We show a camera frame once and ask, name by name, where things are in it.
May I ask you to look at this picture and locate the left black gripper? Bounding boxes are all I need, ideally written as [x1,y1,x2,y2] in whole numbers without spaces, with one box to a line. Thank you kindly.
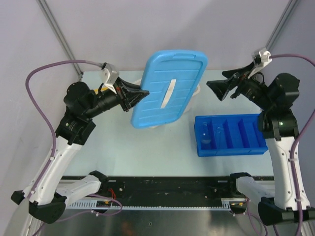
[83,76,149,119]

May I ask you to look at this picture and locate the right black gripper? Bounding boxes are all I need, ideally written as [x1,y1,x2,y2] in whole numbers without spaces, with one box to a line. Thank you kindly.
[207,61,274,110]

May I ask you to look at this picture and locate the white plastic tub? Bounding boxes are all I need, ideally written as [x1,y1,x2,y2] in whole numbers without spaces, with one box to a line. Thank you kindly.
[133,79,200,129]

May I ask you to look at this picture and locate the blue plastic lid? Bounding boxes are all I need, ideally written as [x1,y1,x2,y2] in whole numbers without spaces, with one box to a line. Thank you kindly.
[131,50,208,129]

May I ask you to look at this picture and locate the clear watch glass dish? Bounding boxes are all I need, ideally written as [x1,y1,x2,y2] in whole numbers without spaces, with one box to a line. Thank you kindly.
[200,123,212,145]

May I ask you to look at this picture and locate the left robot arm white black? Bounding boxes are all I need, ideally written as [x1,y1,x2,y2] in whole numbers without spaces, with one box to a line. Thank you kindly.
[11,78,149,224]

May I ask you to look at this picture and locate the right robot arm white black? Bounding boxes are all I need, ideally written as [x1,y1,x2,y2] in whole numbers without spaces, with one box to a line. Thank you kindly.
[206,63,315,226]

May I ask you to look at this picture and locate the yellow test tube rack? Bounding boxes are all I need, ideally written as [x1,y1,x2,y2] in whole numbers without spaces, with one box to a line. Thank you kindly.
[94,87,108,94]

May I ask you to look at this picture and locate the blue compartment tray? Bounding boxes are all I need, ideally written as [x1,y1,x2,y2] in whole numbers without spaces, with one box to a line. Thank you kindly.
[194,114,268,157]

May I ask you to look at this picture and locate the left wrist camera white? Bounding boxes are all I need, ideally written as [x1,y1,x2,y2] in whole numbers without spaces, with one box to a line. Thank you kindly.
[101,62,119,93]

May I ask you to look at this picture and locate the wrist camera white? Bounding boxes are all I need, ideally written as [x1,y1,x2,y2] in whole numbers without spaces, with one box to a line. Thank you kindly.
[101,62,119,93]
[248,48,272,78]

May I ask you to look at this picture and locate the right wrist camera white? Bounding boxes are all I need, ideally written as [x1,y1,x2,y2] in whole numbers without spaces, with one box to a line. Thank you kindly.
[248,48,272,78]

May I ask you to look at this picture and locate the white cable duct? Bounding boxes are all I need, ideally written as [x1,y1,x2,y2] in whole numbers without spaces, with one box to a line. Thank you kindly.
[66,198,246,211]

